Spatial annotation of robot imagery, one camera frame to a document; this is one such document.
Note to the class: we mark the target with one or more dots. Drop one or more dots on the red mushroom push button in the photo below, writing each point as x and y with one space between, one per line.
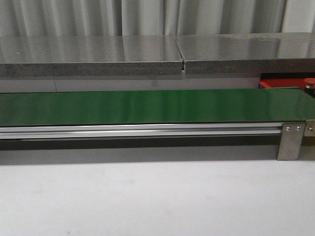
309 86

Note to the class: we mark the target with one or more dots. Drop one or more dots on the red plastic tray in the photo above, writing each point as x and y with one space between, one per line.
284 80

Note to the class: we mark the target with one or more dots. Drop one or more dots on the green conveyor belt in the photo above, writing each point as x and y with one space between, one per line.
155 106

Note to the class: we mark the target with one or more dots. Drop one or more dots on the right grey stone slab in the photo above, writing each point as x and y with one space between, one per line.
255 53

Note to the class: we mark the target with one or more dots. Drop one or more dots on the grey stone slab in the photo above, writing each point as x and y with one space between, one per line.
255 53
89 56

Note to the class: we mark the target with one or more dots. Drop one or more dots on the left grey stone slab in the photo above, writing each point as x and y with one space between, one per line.
89 56

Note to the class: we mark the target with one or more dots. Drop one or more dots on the grey pleated curtain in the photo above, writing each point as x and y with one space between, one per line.
154 17

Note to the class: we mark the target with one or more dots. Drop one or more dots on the steel conveyor support bracket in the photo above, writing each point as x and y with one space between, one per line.
291 139

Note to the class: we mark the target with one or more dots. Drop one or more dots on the aluminium conveyor side rail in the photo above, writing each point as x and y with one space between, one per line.
139 130

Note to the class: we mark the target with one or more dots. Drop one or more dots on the steel conveyor end bracket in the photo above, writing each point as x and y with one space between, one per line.
309 128

